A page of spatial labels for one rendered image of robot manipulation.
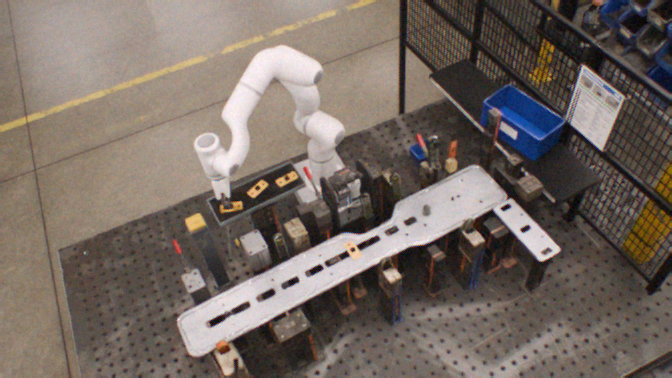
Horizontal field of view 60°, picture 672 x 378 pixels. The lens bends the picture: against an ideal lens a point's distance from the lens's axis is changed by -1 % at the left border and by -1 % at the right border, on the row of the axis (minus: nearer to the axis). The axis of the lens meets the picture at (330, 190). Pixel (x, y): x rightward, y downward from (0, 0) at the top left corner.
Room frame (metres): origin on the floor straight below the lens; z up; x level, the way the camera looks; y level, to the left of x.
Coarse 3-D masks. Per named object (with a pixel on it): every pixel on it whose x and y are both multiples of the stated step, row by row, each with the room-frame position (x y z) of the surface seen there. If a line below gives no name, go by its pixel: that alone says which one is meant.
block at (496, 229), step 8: (488, 224) 1.25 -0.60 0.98; (496, 224) 1.25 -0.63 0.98; (488, 232) 1.23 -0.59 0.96; (496, 232) 1.21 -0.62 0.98; (504, 232) 1.20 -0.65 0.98; (488, 240) 1.21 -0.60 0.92; (496, 240) 1.18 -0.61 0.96; (504, 240) 1.20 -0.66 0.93; (488, 248) 1.21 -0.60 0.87; (496, 248) 1.19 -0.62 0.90; (488, 256) 1.20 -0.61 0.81; (496, 256) 1.20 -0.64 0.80; (488, 264) 1.19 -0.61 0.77; (496, 264) 1.20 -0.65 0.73; (488, 272) 1.18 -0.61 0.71
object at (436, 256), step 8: (432, 248) 1.17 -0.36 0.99; (432, 256) 1.14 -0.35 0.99; (440, 256) 1.13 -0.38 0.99; (432, 264) 1.13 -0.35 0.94; (440, 264) 1.12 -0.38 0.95; (432, 272) 1.13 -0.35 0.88; (440, 272) 1.13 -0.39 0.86; (432, 280) 1.13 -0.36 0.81; (424, 288) 1.16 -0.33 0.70; (432, 288) 1.12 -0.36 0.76; (440, 288) 1.13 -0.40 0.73; (432, 296) 1.11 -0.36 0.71
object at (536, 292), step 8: (552, 256) 1.07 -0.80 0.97; (536, 264) 1.08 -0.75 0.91; (544, 264) 1.06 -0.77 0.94; (536, 272) 1.07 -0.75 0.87; (544, 272) 1.08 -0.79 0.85; (520, 280) 1.13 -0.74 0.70; (528, 280) 1.09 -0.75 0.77; (536, 280) 1.06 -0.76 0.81; (528, 288) 1.08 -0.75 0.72; (536, 288) 1.08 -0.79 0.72; (536, 296) 1.05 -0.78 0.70
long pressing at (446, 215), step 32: (448, 192) 1.42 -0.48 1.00; (480, 192) 1.40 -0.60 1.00; (384, 224) 1.30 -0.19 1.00; (416, 224) 1.28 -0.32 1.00; (448, 224) 1.26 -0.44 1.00; (320, 256) 1.20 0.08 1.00; (256, 288) 1.10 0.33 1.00; (288, 288) 1.08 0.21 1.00; (320, 288) 1.06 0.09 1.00; (192, 320) 1.00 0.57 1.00; (256, 320) 0.97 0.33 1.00; (192, 352) 0.88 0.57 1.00
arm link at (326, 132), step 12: (312, 120) 1.72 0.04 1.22; (324, 120) 1.70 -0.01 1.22; (336, 120) 1.71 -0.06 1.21; (312, 132) 1.68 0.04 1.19; (324, 132) 1.65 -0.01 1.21; (336, 132) 1.65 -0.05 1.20; (312, 144) 1.73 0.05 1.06; (324, 144) 1.64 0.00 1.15; (336, 144) 1.64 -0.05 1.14; (312, 156) 1.70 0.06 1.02; (324, 156) 1.68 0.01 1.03
